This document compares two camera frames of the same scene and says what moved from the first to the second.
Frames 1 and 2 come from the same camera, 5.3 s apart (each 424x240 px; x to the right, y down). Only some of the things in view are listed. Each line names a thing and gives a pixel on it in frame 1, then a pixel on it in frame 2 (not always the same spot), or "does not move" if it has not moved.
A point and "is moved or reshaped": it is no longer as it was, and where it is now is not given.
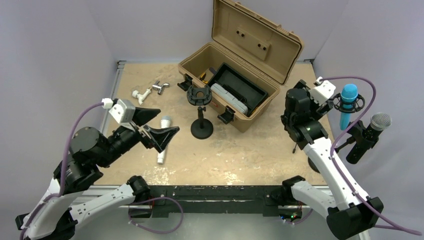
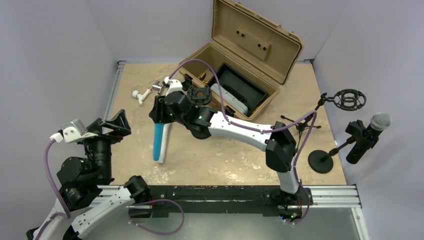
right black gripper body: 325,107 → 163,114
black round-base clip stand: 357,129 does not move
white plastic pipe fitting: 135,93 does not move
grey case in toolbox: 220,90 does not move
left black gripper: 159,137 → 118,123
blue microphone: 349,93 is moved or reshaped
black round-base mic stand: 201,128 does not move
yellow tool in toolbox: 202,77 does not move
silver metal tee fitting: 156,86 does not move
